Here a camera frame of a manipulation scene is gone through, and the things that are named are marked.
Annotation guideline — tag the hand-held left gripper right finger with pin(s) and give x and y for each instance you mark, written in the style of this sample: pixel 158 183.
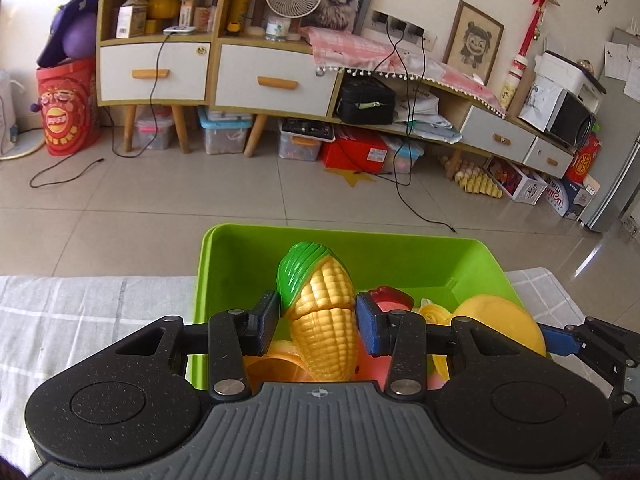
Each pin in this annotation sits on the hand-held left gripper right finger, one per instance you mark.
pixel 370 325

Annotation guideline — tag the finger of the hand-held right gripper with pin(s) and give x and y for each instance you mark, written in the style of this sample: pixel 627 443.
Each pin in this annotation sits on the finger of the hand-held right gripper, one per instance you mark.
pixel 562 340

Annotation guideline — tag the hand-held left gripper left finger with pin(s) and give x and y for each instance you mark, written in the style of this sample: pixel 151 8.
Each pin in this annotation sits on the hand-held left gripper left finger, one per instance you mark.
pixel 262 322

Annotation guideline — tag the toy corn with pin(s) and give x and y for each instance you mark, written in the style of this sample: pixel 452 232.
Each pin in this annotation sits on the toy corn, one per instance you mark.
pixel 325 310

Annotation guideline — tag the yellow toy pot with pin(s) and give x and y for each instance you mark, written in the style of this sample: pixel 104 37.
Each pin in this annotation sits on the yellow toy pot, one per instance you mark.
pixel 500 317

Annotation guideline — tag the green plastic box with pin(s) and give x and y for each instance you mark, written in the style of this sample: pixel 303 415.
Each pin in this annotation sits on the green plastic box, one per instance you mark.
pixel 400 260

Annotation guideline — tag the red toy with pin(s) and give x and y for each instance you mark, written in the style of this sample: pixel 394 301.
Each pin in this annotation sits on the red toy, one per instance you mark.
pixel 395 297

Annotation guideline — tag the orange toy lid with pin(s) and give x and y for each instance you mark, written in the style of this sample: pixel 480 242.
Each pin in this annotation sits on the orange toy lid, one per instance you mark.
pixel 270 367

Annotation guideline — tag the pink rubber toy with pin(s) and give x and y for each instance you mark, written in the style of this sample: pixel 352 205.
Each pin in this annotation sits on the pink rubber toy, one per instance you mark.
pixel 375 372

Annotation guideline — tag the white blue carton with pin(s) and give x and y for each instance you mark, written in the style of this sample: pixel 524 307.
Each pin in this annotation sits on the white blue carton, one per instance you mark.
pixel 567 200

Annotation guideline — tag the yellow star mat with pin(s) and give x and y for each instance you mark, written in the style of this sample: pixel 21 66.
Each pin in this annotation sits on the yellow star mat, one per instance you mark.
pixel 350 177

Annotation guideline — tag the white red printed carton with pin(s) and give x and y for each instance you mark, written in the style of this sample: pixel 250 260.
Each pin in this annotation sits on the white red printed carton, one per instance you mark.
pixel 520 182

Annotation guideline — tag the clear box with pastel contents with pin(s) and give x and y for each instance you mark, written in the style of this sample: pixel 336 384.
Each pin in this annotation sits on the clear box with pastel contents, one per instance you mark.
pixel 407 157

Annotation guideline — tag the red cardboard box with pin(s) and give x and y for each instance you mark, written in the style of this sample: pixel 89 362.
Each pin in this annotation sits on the red cardboard box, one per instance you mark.
pixel 350 152

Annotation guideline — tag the yellow egg tray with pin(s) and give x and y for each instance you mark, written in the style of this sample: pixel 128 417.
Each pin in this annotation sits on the yellow egg tray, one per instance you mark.
pixel 477 180

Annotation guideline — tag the red printed gift box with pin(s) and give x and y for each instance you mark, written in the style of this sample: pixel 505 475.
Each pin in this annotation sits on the red printed gift box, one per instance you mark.
pixel 585 160

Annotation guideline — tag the clear box with black top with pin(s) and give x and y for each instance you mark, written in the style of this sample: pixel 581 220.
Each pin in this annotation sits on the clear box with black top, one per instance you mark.
pixel 302 142

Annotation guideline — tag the grey checkered cloth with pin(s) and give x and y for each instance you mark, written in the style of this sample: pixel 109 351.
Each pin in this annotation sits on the grey checkered cloth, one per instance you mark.
pixel 75 320

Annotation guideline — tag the small white low drawer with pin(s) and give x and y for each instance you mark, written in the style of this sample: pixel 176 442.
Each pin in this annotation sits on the small white low drawer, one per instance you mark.
pixel 537 152

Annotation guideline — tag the blue lid storage box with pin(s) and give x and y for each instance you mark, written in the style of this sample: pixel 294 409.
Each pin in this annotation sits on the blue lid storage box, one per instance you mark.
pixel 222 135

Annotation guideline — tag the grey refrigerator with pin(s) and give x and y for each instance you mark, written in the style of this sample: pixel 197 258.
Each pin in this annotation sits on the grey refrigerator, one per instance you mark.
pixel 617 135

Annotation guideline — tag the stack of papers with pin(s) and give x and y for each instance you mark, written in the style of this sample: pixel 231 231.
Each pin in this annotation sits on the stack of papers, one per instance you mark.
pixel 432 120

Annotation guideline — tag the clear storage box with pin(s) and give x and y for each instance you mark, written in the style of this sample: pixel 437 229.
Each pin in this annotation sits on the clear storage box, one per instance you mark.
pixel 152 132

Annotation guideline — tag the black microwave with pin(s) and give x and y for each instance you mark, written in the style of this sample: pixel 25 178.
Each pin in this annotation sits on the black microwave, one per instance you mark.
pixel 567 120

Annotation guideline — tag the black bag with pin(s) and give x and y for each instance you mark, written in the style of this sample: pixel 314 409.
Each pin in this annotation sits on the black bag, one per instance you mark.
pixel 365 102

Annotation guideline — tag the large white low drawer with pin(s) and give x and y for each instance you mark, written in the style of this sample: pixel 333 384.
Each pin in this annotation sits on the large white low drawer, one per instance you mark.
pixel 480 127

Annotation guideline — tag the white paper bag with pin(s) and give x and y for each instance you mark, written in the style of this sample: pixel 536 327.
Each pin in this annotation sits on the white paper bag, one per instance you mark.
pixel 537 107

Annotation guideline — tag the low wooden cabinet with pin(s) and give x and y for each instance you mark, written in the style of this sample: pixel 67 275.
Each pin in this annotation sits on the low wooden cabinet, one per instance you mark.
pixel 450 105

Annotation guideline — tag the white cartoon tube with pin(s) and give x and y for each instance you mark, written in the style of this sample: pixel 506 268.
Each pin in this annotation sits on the white cartoon tube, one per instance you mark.
pixel 512 87

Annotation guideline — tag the white cabinet drawer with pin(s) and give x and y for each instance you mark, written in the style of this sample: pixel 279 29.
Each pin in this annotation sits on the white cabinet drawer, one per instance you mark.
pixel 240 62

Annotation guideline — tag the white printer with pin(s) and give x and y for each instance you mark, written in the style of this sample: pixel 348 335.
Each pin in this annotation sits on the white printer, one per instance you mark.
pixel 565 70

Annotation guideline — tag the pink tasselled cloth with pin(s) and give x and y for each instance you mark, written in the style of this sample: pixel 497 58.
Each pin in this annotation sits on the pink tasselled cloth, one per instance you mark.
pixel 350 50

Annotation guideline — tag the red printed bucket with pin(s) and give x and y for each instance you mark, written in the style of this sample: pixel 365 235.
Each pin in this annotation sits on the red printed bucket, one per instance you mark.
pixel 65 115

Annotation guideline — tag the white round stand base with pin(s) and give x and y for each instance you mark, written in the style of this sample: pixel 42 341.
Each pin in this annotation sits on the white round stand base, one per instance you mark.
pixel 22 150

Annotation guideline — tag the white drawer with lock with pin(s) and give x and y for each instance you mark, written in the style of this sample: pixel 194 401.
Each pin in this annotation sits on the white drawer with lock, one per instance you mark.
pixel 120 60

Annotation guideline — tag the wooden shelf cabinet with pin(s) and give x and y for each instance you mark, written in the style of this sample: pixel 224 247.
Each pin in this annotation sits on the wooden shelf cabinet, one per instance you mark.
pixel 215 25

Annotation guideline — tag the framed cartoon picture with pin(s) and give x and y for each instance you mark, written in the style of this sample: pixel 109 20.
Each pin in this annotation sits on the framed cartoon picture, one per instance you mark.
pixel 475 42

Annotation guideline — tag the small white device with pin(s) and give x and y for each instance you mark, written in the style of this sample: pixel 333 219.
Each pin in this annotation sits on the small white device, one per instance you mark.
pixel 179 30

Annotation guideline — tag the yellow can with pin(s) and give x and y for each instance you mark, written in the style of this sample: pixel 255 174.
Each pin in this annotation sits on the yellow can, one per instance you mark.
pixel 240 10

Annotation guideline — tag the yellow round tin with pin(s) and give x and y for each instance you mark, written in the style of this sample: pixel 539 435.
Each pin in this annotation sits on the yellow round tin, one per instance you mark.
pixel 162 12

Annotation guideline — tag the small white carton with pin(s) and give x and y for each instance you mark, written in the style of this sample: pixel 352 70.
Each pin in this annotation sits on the small white carton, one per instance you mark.
pixel 131 22

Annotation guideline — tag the wall outlets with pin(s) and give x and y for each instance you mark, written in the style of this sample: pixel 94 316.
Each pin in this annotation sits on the wall outlets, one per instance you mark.
pixel 400 25

